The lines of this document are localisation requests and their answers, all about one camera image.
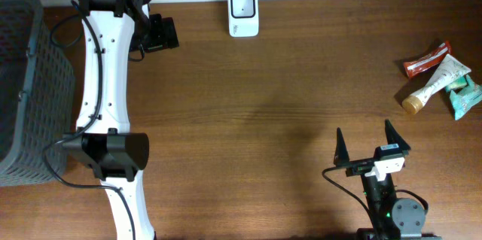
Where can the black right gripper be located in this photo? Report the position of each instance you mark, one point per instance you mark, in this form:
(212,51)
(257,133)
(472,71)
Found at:
(341,158)

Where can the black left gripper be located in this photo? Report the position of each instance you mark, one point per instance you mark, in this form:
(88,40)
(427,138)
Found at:
(165,32)

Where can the white barcode scanner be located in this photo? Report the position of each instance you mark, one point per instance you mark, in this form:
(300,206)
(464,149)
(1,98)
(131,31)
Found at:
(243,18)

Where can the teal Kleenex tissue pack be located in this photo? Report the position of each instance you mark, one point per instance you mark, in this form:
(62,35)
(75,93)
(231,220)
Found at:
(458,84)

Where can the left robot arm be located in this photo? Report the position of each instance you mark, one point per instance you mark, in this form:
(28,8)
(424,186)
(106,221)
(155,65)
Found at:
(103,141)

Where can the orange snack packet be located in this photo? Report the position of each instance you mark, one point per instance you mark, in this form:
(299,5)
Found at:
(428,61)

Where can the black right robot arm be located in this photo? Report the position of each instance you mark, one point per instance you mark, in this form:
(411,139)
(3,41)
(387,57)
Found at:
(391,217)

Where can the grey plastic mesh basket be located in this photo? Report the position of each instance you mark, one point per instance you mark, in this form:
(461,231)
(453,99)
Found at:
(37,90)

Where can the teal snack bag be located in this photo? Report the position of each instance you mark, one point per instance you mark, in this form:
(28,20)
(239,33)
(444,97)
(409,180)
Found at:
(466,98)

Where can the white Pantene cream tube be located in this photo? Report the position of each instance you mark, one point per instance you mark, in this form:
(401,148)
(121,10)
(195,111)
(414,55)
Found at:
(449,70)

